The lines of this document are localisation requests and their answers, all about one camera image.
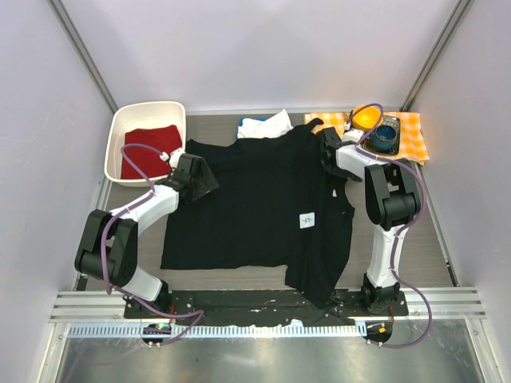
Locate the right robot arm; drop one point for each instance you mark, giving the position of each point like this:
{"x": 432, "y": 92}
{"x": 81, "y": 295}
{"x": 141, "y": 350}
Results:
{"x": 392, "y": 203}

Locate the white t shirt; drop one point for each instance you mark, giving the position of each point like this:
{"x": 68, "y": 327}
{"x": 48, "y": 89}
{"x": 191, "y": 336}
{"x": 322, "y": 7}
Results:
{"x": 273, "y": 127}

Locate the blue mug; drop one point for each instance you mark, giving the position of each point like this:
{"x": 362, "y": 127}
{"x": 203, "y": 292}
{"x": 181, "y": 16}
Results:
{"x": 383, "y": 138}

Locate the blue t shirt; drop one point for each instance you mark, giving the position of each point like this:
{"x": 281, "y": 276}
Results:
{"x": 244, "y": 120}

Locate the slotted cable duct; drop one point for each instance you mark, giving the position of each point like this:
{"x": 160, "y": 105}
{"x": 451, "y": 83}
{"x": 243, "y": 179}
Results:
{"x": 159, "y": 330}

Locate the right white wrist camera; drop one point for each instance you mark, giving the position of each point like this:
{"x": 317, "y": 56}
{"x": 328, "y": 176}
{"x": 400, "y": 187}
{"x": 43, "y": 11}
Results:
{"x": 352, "y": 135}

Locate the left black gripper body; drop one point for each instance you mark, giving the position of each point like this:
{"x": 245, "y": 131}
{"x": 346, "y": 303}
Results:
{"x": 169, "y": 178}

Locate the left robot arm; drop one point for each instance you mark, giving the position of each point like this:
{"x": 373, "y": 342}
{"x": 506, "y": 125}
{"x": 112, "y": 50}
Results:
{"x": 108, "y": 249}

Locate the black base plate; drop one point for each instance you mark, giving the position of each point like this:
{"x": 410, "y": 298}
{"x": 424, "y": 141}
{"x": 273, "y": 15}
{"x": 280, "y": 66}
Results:
{"x": 265, "y": 307}

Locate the white plastic tub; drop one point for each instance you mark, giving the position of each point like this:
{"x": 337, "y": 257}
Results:
{"x": 143, "y": 131}

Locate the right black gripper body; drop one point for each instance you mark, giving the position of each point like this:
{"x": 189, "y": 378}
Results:
{"x": 340, "y": 171}

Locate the orange bowl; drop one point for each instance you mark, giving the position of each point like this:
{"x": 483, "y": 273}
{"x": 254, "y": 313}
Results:
{"x": 365, "y": 118}

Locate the orange checkered cloth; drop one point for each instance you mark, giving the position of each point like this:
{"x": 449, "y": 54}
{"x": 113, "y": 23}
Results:
{"x": 412, "y": 145}

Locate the black t shirt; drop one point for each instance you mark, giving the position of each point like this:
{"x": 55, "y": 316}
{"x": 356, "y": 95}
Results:
{"x": 274, "y": 206}

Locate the dark patterned tray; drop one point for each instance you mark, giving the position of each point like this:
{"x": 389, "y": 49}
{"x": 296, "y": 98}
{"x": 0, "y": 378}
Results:
{"x": 389, "y": 120}

